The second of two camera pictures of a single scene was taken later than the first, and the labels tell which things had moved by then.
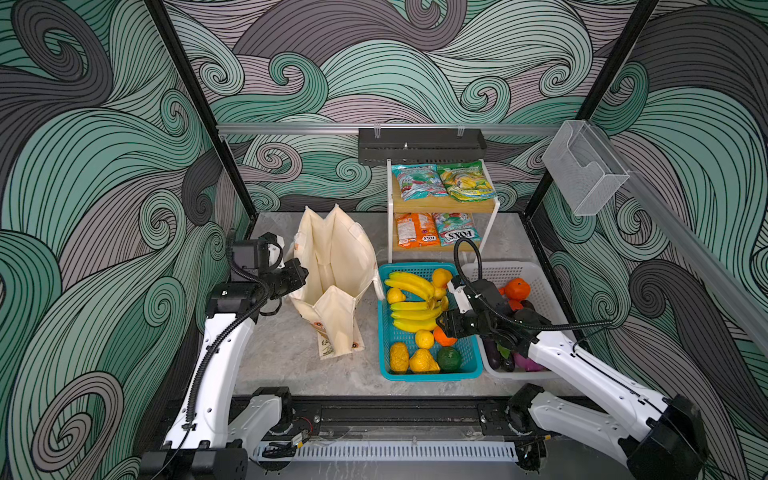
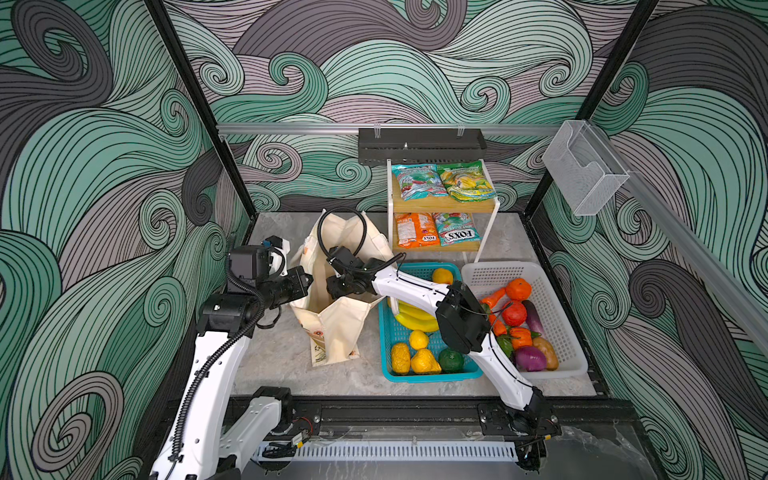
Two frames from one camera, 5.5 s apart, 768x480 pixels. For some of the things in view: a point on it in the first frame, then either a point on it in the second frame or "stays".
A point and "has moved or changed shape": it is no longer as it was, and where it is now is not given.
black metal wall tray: [419, 143] stays
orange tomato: [517, 289] stays
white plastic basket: [541, 300] stays
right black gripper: [453, 322] to [332, 288]
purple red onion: [529, 364] stays
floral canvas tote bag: [342, 274] has moved or changed shape
